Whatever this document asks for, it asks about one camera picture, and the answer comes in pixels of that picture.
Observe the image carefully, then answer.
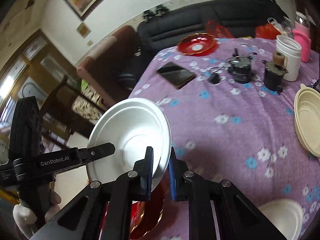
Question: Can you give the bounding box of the white foam bowl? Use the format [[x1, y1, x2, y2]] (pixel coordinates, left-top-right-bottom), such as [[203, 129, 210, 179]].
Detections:
[[86, 98, 171, 189]]

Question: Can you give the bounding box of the white gloved hand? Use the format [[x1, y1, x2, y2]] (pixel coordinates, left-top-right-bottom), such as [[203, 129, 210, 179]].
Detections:
[[13, 190, 61, 239]]

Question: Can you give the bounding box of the wooden chair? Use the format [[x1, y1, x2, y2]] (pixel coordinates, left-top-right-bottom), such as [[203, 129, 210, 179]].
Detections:
[[40, 75, 106, 139]]

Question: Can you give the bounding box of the white foam plate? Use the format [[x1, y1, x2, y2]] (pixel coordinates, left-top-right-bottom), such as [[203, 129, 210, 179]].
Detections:
[[258, 199, 303, 240]]

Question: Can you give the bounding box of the wooden cabinet with glass doors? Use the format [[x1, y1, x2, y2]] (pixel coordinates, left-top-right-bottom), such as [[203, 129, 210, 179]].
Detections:
[[1, 30, 81, 123]]

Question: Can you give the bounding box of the purple floral tablecloth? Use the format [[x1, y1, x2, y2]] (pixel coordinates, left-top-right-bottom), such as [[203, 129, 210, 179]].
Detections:
[[128, 37, 320, 240]]

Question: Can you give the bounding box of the brown armchair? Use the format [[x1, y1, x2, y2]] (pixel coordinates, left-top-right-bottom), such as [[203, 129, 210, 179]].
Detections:
[[76, 25, 137, 108]]

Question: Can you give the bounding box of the small black adapter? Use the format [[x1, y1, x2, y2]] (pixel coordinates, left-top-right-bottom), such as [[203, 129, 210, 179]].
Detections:
[[208, 72, 221, 85]]

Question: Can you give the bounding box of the beige plastic bowl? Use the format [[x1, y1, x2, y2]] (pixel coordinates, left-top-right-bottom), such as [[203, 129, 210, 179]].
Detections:
[[294, 83, 320, 158]]

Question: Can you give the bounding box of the black smartphone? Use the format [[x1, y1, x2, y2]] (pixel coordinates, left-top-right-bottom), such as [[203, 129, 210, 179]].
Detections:
[[156, 62, 196, 89]]

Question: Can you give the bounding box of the black motor device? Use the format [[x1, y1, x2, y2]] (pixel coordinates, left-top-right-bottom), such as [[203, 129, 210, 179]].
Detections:
[[228, 48, 253, 84]]

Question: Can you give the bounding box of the black jar with cork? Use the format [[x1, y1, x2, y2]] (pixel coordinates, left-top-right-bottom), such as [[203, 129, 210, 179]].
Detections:
[[261, 51, 288, 94]]

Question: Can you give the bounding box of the red glass plate far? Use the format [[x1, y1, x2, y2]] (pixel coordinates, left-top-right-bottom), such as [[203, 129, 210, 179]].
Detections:
[[177, 33, 217, 56]]

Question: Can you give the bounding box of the white plastic canister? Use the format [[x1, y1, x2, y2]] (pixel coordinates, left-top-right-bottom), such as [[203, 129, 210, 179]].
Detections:
[[276, 35, 302, 82]]

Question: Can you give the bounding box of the black leather sofa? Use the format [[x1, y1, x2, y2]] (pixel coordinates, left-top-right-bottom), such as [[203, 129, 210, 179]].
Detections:
[[118, 0, 287, 90]]

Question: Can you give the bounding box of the pink knitted thermos bottle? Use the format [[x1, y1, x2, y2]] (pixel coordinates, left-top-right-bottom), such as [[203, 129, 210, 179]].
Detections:
[[293, 11, 311, 63]]

